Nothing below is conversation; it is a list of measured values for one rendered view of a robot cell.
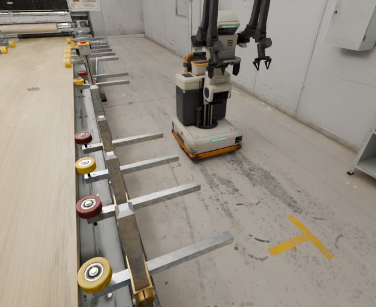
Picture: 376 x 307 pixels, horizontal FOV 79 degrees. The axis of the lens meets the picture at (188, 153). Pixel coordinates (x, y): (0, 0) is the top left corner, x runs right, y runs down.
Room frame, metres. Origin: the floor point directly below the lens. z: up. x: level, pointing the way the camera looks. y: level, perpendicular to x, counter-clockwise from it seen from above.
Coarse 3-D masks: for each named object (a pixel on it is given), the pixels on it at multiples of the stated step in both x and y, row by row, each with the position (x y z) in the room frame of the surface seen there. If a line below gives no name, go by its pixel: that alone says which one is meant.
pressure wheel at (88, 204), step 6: (84, 198) 0.56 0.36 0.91; (90, 198) 0.56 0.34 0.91; (96, 198) 0.56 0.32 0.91; (78, 204) 0.53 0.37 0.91; (84, 204) 0.53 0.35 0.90; (90, 204) 0.53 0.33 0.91; (96, 204) 0.53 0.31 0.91; (78, 210) 0.50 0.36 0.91; (84, 210) 0.50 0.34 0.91; (90, 210) 0.50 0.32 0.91; (96, 210) 0.51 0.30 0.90; (84, 216) 0.50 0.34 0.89; (90, 216) 0.50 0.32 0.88; (96, 222) 0.53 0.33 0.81
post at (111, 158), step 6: (108, 156) 0.53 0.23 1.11; (114, 156) 0.53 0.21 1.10; (108, 162) 0.52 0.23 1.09; (114, 162) 0.53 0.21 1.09; (108, 168) 0.52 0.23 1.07; (114, 168) 0.52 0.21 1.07; (114, 174) 0.52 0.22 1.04; (120, 174) 0.53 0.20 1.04; (114, 180) 0.52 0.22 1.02; (120, 180) 0.53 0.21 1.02; (114, 186) 0.52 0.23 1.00; (120, 186) 0.53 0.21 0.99; (114, 192) 0.52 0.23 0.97; (120, 192) 0.52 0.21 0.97; (120, 198) 0.52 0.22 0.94; (126, 198) 0.53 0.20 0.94
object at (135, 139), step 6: (156, 132) 1.15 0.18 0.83; (162, 132) 1.15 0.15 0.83; (126, 138) 1.08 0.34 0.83; (132, 138) 1.08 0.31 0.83; (138, 138) 1.09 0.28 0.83; (144, 138) 1.10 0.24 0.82; (150, 138) 1.11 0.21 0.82; (156, 138) 1.13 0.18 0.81; (96, 144) 1.02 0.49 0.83; (114, 144) 1.04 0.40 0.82; (120, 144) 1.05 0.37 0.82; (126, 144) 1.06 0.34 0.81; (84, 150) 0.98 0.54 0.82; (90, 150) 0.99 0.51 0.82; (96, 150) 1.00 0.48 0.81
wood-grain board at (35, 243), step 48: (48, 48) 3.35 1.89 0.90; (0, 96) 1.55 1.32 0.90; (48, 96) 1.55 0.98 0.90; (0, 144) 0.91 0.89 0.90; (48, 144) 0.91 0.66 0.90; (0, 192) 0.59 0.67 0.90; (48, 192) 0.59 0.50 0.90; (0, 240) 0.40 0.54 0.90; (48, 240) 0.40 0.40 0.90; (0, 288) 0.27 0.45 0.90; (48, 288) 0.27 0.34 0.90
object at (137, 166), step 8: (152, 160) 0.88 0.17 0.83; (160, 160) 0.88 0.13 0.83; (168, 160) 0.89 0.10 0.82; (176, 160) 0.91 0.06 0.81; (120, 168) 0.82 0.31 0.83; (128, 168) 0.82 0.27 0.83; (136, 168) 0.83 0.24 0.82; (144, 168) 0.85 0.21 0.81; (96, 176) 0.76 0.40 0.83; (104, 176) 0.78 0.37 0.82
